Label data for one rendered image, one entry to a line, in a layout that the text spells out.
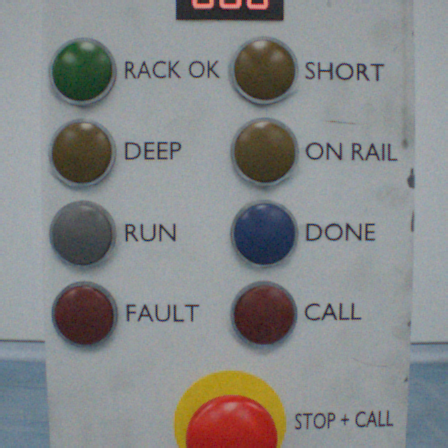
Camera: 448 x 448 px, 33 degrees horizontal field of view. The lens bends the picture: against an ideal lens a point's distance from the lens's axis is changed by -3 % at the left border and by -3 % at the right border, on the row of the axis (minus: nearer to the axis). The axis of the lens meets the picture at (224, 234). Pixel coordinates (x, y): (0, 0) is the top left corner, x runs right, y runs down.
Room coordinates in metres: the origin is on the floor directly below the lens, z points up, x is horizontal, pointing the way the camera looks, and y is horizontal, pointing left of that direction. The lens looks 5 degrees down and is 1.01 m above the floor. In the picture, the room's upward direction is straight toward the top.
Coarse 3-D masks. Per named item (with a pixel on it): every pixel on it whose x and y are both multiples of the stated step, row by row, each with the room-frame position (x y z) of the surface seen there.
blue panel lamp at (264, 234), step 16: (256, 208) 0.33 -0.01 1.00; (272, 208) 0.33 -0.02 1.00; (240, 224) 0.33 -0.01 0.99; (256, 224) 0.33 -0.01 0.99; (272, 224) 0.33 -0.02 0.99; (288, 224) 0.33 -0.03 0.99; (240, 240) 0.33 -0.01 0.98; (256, 240) 0.33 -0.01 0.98; (272, 240) 0.33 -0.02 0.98; (288, 240) 0.33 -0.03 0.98; (256, 256) 0.33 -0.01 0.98; (272, 256) 0.33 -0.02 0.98
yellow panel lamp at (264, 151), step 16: (256, 128) 0.33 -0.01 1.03; (272, 128) 0.33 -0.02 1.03; (240, 144) 0.33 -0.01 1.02; (256, 144) 0.33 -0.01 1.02; (272, 144) 0.33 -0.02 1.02; (288, 144) 0.33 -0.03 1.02; (240, 160) 0.33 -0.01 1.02; (256, 160) 0.33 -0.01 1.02; (272, 160) 0.33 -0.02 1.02; (288, 160) 0.33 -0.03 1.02; (256, 176) 0.33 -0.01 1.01; (272, 176) 0.33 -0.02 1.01
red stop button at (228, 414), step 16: (224, 400) 0.31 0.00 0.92; (240, 400) 0.31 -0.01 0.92; (192, 416) 0.32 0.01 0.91; (208, 416) 0.31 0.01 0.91; (224, 416) 0.31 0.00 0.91; (240, 416) 0.31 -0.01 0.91; (256, 416) 0.31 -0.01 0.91; (192, 432) 0.31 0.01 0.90; (208, 432) 0.31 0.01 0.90; (224, 432) 0.31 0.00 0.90; (240, 432) 0.31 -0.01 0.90; (256, 432) 0.31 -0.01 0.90; (272, 432) 0.31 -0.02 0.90
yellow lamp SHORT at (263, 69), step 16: (256, 48) 0.33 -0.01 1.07; (272, 48) 0.33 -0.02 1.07; (240, 64) 0.33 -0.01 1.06; (256, 64) 0.33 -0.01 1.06; (272, 64) 0.33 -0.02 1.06; (288, 64) 0.33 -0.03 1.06; (240, 80) 0.33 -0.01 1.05; (256, 80) 0.33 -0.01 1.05; (272, 80) 0.33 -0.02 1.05; (288, 80) 0.33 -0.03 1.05; (256, 96) 0.33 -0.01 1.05; (272, 96) 0.33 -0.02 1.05
